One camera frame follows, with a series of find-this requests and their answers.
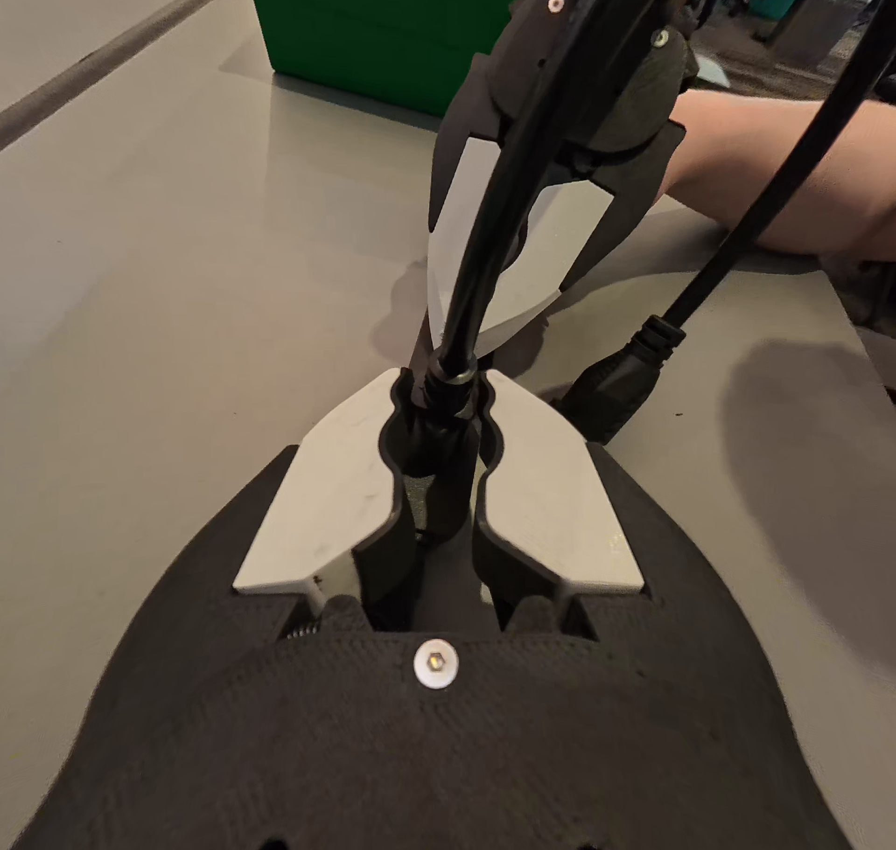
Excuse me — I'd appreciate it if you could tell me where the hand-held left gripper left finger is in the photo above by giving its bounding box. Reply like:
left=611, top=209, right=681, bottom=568
left=231, top=367, right=414, bottom=602

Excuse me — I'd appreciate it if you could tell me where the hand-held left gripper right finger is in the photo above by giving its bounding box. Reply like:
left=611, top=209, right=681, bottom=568
left=472, top=369, right=646, bottom=605

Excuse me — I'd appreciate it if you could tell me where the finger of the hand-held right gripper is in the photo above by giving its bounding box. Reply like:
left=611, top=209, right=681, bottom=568
left=476, top=178, right=612, bottom=360
left=426, top=136, right=504, bottom=357

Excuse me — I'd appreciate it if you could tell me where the black braided strip cable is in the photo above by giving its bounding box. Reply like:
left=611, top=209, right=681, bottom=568
left=409, top=524, right=438, bottom=630

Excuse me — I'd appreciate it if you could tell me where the black power strip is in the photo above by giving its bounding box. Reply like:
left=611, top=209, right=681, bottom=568
left=402, top=318, right=491, bottom=550

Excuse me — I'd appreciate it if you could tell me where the person's right forearm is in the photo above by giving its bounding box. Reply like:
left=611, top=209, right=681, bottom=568
left=658, top=87, right=896, bottom=263

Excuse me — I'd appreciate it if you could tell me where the grey waste bin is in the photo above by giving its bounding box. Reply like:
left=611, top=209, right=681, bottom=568
left=770, top=0, right=876, bottom=70

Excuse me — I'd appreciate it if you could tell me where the green plastic bin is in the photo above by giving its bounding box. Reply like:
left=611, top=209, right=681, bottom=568
left=240, top=0, right=583, bottom=118

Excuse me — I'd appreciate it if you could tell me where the person's dark clothing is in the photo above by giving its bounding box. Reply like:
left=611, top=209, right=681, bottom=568
left=819, top=255, right=896, bottom=406

